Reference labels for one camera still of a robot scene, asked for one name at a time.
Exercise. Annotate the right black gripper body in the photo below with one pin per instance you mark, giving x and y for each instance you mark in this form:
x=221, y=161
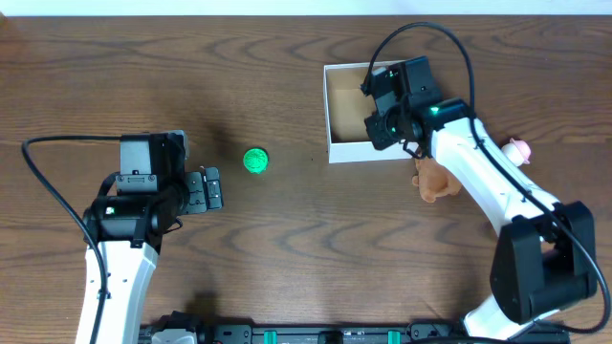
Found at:
x=388, y=130

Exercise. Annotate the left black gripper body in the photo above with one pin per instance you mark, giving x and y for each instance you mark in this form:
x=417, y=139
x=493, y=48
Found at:
x=197, y=192

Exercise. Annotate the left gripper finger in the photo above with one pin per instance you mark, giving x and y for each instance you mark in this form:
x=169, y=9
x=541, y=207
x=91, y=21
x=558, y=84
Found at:
x=212, y=175
x=214, y=196

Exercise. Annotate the white cardboard box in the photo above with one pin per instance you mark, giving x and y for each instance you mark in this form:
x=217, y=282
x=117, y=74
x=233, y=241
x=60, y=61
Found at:
x=346, y=109

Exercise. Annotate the brown plush bear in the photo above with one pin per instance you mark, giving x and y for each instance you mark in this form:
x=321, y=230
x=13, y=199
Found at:
x=434, y=180

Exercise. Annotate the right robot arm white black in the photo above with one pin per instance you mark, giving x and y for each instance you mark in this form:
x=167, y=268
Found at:
x=544, y=260

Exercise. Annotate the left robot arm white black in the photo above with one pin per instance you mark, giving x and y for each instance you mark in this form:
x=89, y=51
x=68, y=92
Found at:
x=127, y=229

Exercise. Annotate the green round toy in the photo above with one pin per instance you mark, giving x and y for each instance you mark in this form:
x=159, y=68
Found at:
x=256, y=160

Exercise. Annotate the pink white duck toy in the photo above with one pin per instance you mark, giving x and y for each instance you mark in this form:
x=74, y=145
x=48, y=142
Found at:
x=518, y=152

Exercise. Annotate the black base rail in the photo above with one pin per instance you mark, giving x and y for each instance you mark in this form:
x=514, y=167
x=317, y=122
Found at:
x=180, y=327

